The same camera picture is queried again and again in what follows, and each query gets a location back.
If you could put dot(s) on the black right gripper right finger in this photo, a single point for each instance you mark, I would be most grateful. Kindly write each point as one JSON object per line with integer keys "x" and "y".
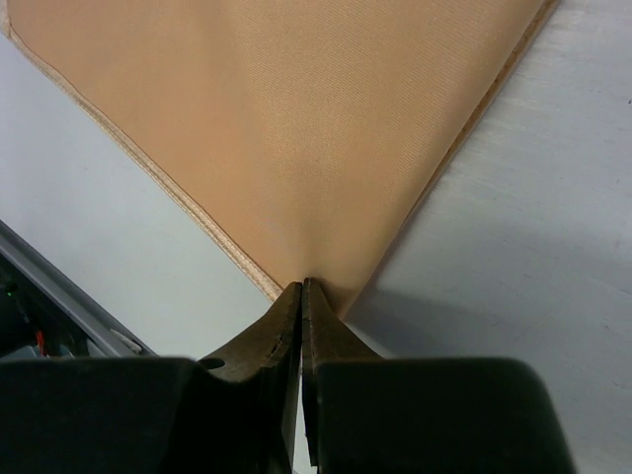
{"x": 365, "y": 413}

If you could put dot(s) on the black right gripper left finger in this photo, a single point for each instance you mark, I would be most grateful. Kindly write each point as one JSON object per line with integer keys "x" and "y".
{"x": 232, "y": 411}

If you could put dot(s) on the peach cloth napkin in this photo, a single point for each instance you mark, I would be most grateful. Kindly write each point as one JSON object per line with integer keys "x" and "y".
{"x": 299, "y": 135}

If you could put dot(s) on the aluminium rail frame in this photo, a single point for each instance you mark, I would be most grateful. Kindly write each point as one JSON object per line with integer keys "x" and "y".
{"x": 46, "y": 315}

